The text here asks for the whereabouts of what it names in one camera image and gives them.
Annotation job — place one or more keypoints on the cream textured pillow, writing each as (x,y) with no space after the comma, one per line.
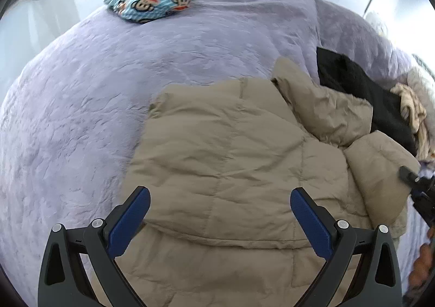
(423,81)

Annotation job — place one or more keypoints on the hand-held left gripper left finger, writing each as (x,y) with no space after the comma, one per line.
(131,218)

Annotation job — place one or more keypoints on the person's right hand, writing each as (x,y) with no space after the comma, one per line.
(421,259)

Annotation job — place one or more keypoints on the beige puffer jacket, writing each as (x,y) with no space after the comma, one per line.
(238,157)

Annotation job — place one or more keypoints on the beige striped garment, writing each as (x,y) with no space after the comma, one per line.
(413,110)

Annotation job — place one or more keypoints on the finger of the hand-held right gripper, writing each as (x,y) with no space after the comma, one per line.
(407,174)

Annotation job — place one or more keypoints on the black garment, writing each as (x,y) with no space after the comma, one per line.
(360,89)

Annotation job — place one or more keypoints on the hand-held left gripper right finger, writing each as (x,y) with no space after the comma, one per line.
(311,222)

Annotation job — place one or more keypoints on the purple embossed blanket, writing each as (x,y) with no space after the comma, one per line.
(119,89)

